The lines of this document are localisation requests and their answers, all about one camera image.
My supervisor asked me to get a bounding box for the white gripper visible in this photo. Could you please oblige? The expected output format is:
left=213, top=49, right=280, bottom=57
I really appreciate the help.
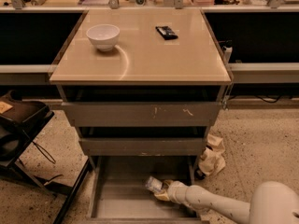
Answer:
left=154, top=179, right=188, bottom=203

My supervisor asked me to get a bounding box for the blue label plastic bottle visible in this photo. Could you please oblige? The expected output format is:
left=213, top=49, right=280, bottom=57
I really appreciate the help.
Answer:
left=145, top=176, right=164, bottom=194

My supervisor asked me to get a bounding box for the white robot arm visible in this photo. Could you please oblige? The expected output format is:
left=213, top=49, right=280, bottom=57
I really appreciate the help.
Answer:
left=153, top=180, right=299, bottom=224

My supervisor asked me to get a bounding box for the grey bottom drawer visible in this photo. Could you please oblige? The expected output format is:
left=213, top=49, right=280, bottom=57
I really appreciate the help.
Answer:
left=86, top=156, right=209, bottom=224

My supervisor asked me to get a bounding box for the grey drawer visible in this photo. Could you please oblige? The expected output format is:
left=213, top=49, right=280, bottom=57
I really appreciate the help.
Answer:
left=63, top=86, right=221, bottom=127
left=79, top=127, right=206, bottom=156
left=86, top=156, right=209, bottom=224

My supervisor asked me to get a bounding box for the grey middle drawer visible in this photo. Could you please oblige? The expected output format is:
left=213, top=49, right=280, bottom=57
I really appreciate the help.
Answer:
left=79, top=127, right=206, bottom=156

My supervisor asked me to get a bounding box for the grey drawer cabinet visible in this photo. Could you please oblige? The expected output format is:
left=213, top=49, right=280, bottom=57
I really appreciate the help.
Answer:
left=48, top=7, right=235, bottom=224

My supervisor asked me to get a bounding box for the grey top drawer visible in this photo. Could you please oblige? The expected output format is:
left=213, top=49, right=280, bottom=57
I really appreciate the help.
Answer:
left=63, top=86, right=221, bottom=127

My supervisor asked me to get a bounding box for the black snack packet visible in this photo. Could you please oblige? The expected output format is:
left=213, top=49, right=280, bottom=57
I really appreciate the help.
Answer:
left=155, top=26, right=178, bottom=40

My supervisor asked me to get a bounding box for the black cart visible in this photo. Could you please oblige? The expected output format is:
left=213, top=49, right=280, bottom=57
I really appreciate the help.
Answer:
left=0, top=91, right=91, bottom=224

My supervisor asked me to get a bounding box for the white ceramic bowl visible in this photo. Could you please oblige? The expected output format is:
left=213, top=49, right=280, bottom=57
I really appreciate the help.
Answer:
left=86, top=24, right=120, bottom=51

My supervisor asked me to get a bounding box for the black cable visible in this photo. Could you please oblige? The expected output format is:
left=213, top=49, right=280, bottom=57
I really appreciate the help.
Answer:
left=253, top=94, right=288, bottom=105

